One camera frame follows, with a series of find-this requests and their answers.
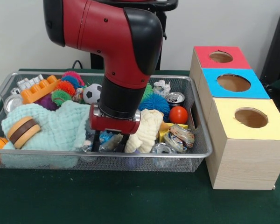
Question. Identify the orange toy brick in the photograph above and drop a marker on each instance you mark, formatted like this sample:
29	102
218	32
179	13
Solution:
37	92

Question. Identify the wooden box with three holes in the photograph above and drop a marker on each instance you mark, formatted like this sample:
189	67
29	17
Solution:
247	158

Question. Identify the silver drink can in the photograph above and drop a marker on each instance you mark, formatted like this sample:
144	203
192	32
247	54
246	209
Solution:
175	96

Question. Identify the crushed colourful can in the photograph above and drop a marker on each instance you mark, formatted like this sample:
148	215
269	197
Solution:
179	137

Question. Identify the shallow mesh bin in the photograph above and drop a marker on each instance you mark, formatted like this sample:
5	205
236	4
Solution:
154	163

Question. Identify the clear plastic bottle blue label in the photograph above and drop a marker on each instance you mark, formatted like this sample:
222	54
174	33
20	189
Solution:
106	137

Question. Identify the mint green cloth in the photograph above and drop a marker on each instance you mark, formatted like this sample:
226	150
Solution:
56	126

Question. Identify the cream yellow cloth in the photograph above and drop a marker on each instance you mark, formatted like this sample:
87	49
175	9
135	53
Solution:
147	133

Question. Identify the blue spiky ball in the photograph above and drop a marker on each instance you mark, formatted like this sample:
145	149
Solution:
156	102

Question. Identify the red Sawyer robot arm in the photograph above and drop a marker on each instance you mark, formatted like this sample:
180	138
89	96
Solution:
112	35

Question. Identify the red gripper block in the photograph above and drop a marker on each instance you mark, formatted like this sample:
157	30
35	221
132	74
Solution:
112	126

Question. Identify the toy hamburger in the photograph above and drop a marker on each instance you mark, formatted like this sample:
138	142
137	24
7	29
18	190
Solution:
23	131

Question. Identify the dark green table cloth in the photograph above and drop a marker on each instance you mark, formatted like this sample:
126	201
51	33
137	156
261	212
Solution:
107	198

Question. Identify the small soccer ball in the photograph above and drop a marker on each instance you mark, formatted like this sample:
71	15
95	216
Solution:
91	93

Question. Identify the red ball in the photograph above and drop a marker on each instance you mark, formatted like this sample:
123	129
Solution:
178	114

